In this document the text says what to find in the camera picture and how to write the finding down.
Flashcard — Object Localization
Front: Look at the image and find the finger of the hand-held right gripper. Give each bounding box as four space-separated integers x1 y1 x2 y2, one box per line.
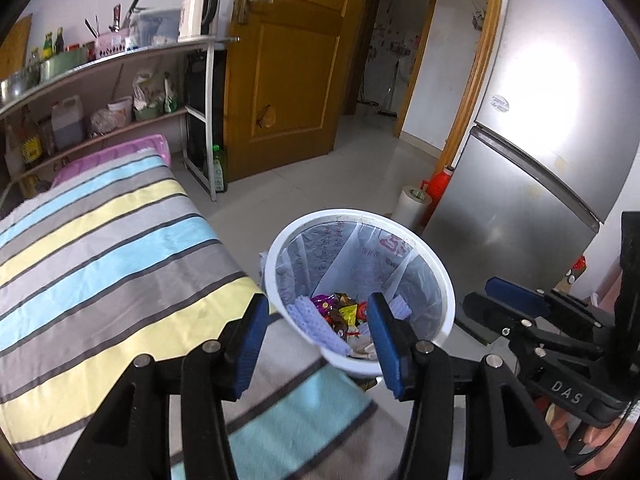
462 291 606 361
483 276 617 334

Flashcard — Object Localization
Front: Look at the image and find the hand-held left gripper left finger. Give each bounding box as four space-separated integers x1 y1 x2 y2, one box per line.
57 293 271 480

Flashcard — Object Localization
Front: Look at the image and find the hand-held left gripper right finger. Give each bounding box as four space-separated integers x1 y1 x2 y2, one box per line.
367 291 576 480

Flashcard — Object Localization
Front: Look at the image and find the beige wrapper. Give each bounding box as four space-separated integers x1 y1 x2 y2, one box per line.
350 335 379 359

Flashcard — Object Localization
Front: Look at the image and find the white plastic waste bin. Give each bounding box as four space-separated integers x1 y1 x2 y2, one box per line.
263 208 456 380

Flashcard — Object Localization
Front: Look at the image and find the white foam net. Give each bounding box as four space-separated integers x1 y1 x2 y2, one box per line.
290 295 351 354

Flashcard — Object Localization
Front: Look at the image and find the purple snack wrapper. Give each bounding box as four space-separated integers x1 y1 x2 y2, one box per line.
310 294 341 314

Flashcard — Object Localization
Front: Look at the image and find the clear plastic bin liner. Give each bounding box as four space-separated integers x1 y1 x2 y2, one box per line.
272 217 446 357

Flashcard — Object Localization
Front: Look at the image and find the person's right hand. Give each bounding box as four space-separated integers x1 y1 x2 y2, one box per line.
546 401 619 467

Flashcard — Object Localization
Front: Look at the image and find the silver refrigerator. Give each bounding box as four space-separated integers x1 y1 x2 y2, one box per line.
422 0 640 302

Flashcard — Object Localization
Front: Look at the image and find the red plastic jug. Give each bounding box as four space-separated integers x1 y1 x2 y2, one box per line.
420 165 456 226

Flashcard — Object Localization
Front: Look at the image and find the white paper roll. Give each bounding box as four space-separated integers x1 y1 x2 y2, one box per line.
392 185 434 231

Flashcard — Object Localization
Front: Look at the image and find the striped cloth covered table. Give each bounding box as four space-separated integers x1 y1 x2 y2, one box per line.
0 147 382 480

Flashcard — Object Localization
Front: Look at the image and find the green plastic bottle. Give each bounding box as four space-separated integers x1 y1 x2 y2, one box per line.
210 145 229 194

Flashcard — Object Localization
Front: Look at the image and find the green packet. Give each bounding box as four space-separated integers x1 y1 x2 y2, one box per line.
162 74 180 114

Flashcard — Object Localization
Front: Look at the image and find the crumpled plastic bag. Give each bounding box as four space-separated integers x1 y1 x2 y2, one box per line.
89 107 126 139

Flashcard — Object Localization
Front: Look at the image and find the white plastic tub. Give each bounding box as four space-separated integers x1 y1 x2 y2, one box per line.
107 96 135 124

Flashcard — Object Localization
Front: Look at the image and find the white plastic bag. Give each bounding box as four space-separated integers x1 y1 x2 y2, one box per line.
131 71 164 111

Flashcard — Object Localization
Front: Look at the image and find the white plastic jug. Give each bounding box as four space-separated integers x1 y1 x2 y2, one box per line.
51 95 85 151

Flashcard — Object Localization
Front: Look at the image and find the wooden door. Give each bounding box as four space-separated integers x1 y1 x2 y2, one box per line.
224 0 374 181

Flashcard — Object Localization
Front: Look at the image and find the cooking oil bottle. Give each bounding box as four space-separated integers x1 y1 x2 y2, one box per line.
20 105 44 169

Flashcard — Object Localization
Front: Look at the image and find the clear plastic bottle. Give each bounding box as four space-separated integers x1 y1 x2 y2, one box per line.
4 125 25 179

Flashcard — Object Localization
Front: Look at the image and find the pink utensil holder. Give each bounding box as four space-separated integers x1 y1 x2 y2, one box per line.
95 32 132 59

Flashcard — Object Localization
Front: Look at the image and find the clear plastic storage box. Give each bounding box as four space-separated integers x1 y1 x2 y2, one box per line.
131 8 182 50

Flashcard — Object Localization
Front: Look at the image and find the white electric kettle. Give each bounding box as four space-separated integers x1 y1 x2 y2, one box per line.
177 0 221 43

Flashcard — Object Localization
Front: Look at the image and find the steel mixing bowl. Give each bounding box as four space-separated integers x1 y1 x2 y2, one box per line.
0 67 41 106

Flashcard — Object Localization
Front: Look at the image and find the wooden cutting board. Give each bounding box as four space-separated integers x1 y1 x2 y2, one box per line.
0 14 34 81

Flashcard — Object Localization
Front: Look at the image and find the wooden door frame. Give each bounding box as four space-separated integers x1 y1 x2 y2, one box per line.
342 0 442 139

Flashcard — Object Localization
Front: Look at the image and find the white frame kitchen shelf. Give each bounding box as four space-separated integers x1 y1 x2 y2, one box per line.
0 35 241 204

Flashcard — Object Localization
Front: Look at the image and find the metal door handle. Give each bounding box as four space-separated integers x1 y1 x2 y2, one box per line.
236 0 274 24

